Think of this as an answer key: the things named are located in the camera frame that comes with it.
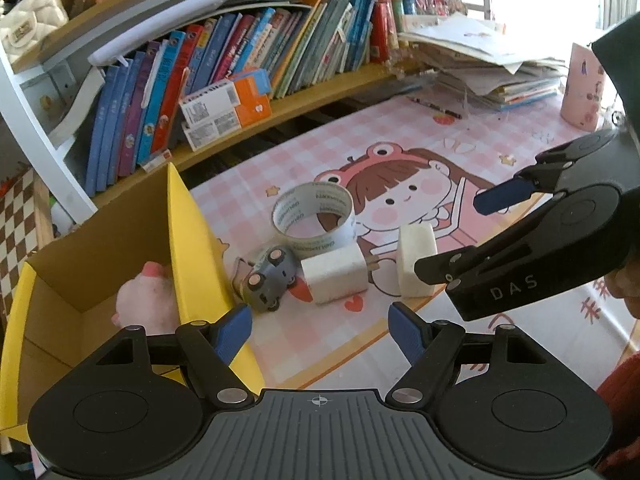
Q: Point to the white charger plug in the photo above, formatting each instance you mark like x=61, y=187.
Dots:
x=337, y=274

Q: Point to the upper orange white box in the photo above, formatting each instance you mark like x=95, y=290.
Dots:
x=246, y=94

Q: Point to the white quilted handbag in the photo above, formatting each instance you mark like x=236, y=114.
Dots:
x=27, y=23

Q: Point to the white eraser block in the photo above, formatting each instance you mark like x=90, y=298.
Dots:
x=415, y=241

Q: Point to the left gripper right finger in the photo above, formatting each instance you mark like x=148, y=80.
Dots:
x=432, y=350

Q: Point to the orange white box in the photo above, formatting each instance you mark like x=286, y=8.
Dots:
x=246, y=94
x=227, y=122

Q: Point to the pink plush toy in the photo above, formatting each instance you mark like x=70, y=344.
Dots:
x=148, y=300

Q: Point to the small red white box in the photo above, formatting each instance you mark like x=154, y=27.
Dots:
x=156, y=161

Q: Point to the pink cartoon desk mat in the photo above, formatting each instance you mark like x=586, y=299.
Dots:
x=403, y=164

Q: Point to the black pen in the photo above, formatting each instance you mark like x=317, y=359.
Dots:
x=435, y=107

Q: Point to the grey toy mouse car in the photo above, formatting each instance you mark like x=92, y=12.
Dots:
x=262, y=284

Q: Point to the white tape roll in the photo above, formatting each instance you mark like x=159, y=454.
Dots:
x=313, y=218

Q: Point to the white desk lamp bar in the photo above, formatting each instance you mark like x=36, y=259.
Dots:
x=174, y=17

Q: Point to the checkered chess board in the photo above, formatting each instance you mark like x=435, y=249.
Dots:
x=26, y=227

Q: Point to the row of books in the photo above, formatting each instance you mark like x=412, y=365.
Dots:
x=298, y=43

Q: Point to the wooden bookshelf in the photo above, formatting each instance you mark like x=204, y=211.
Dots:
x=92, y=100

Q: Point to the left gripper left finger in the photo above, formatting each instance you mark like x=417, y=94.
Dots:
x=210, y=348

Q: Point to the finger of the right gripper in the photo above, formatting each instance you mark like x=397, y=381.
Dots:
x=503, y=196
x=444, y=267

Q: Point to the yellow cardboard box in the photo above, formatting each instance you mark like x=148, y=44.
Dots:
x=65, y=298

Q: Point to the pink cup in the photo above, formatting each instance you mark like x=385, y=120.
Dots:
x=583, y=89

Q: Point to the lower orange white box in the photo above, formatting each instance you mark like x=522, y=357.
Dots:
x=227, y=122

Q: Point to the stack of papers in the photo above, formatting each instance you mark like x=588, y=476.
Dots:
x=473, y=57

